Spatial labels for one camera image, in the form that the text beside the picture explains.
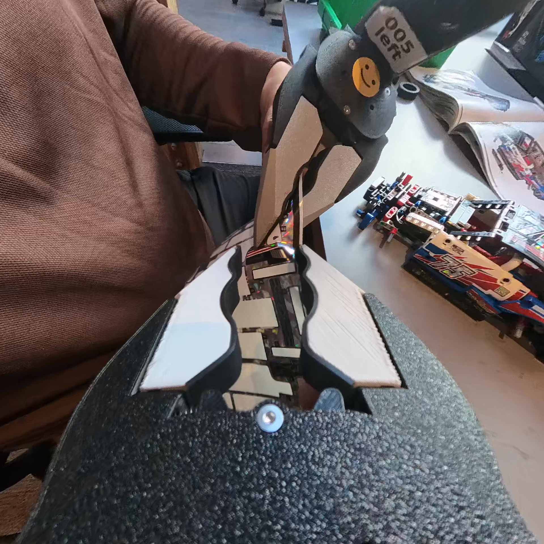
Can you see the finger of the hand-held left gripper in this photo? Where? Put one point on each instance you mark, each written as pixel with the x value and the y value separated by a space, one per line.
pixel 335 178
pixel 289 148

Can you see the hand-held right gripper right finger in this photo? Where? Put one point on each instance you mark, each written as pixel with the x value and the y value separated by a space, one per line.
pixel 348 340

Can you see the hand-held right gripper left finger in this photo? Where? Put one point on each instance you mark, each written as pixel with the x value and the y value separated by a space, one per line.
pixel 191 340

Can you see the holographic sticker sheet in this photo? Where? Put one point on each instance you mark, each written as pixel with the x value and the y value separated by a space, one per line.
pixel 259 314

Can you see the green plastic bin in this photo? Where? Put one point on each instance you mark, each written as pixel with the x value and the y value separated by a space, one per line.
pixel 335 12

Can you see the instruction booklet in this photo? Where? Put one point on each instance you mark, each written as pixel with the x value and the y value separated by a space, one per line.
pixel 467 110

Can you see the person's left forearm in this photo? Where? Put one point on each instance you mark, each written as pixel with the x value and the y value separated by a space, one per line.
pixel 191 76

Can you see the person's left hand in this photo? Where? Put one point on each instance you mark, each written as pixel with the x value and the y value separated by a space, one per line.
pixel 270 106

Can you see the black rubber tyre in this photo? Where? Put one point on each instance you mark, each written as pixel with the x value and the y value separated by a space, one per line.
pixel 408 91

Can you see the black chair armrest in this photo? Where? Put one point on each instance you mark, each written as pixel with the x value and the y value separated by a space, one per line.
pixel 178 127

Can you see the partly built toy car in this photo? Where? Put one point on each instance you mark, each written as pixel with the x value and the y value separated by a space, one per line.
pixel 459 255

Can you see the toy car set box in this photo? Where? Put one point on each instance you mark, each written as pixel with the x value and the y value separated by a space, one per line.
pixel 522 51

